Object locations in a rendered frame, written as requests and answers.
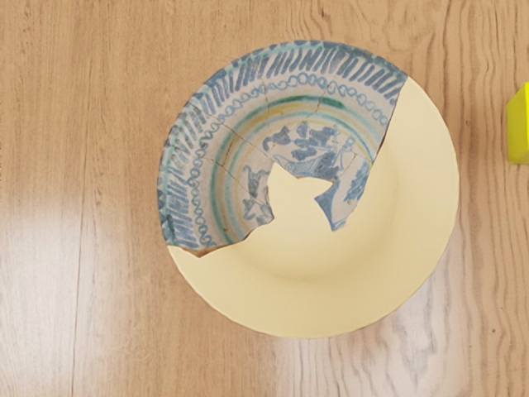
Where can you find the cream plate with blue pattern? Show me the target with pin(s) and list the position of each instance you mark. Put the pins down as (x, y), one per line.
(330, 269)

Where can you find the yellow block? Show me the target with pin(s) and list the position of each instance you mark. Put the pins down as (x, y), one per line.
(519, 128)

